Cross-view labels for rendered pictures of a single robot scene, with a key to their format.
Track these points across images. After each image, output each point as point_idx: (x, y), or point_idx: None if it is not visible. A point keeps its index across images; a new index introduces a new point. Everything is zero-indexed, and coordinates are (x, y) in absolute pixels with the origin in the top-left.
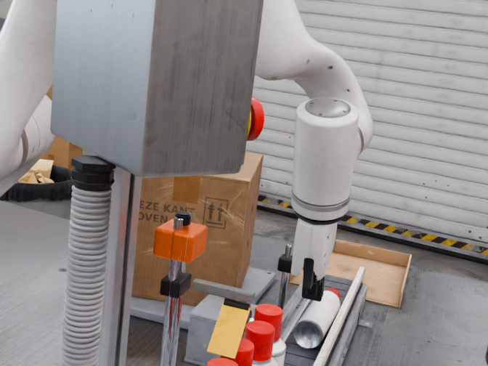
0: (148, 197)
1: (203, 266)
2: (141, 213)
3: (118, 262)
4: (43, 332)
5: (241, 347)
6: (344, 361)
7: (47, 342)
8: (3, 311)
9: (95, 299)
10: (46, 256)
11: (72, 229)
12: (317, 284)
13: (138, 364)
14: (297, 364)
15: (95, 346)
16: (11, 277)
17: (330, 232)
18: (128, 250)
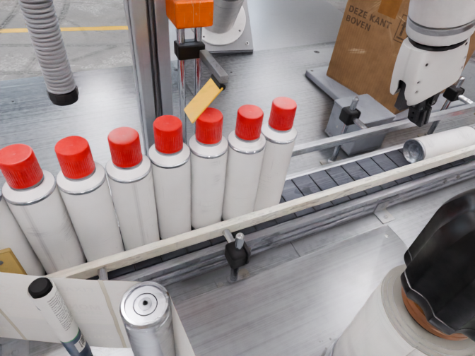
0: (362, 6)
1: (383, 73)
2: (354, 18)
3: (137, 14)
4: (264, 82)
5: (206, 117)
6: (449, 186)
7: (259, 87)
8: (257, 63)
9: (36, 24)
10: (316, 41)
11: None
12: (417, 110)
13: (294, 120)
14: (384, 167)
15: (52, 64)
16: (283, 46)
17: (433, 60)
18: (155, 7)
